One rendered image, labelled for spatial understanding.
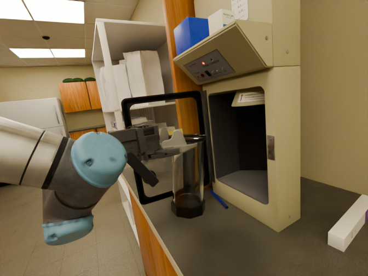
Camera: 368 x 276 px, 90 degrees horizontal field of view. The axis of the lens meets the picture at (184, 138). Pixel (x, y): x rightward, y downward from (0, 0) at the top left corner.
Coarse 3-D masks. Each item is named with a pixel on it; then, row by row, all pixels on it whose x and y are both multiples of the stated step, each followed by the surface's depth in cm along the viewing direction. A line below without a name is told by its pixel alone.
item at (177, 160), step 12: (180, 156) 49; (192, 156) 49; (180, 168) 50; (192, 168) 49; (180, 180) 50; (192, 180) 50; (180, 192) 51; (192, 192) 50; (180, 204) 51; (192, 204) 51
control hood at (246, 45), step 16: (224, 32) 42; (240, 32) 40; (256, 32) 42; (192, 48) 54; (208, 48) 50; (224, 48) 47; (240, 48) 44; (256, 48) 42; (176, 64) 67; (240, 64) 48; (256, 64) 45; (272, 64) 45; (208, 80) 65
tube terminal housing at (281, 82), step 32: (224, 0) 55; (256, 0) 46; (288, 0) 45; (288, 32) 46; (288, 64) 48; (288, 96) 49; (288, 128) 51; (288, 160) 53; (224, 192) 75; (288, 192) 55; (288, 224) 57
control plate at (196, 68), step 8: (208, 56) 53; (216, 56) 51; (192, 64) 61; (200, 64) 58; (208, 64) 56; (216, 64) 54; (224, 64) 52; (192, 72) 66; (200, 72) 63; (216, 72) 57; (224, 72) 55; (232, 72) 53; (200, 80) 67
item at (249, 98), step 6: (240, 90) 61; (246, 90) 59; (252, 90) 57; (258, 90) 57; (234, 96) 65; (240, 96) 60; (246, 96) 58; (252, 96) 57; (258, 96) 56; (234, 102) 63; (240, 102) 59; (246, 102) 58; (252, 102) 57; (258, 102) 56; (264, 102) 55
